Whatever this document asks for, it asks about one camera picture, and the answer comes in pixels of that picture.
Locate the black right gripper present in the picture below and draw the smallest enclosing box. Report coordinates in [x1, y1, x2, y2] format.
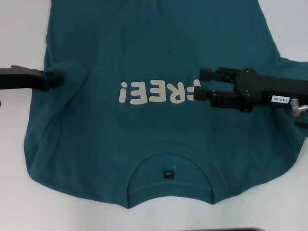
[193, 65, 308, 113]

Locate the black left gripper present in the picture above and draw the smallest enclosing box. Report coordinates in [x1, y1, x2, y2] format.
[0, 64, 65, 92]

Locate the teal T-shirt with FREE print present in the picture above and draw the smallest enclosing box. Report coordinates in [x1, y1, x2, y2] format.
[24, 0, 308, 209]

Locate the silver right elbow connector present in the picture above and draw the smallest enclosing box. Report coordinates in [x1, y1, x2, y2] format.
[290, 96, 308, 118]

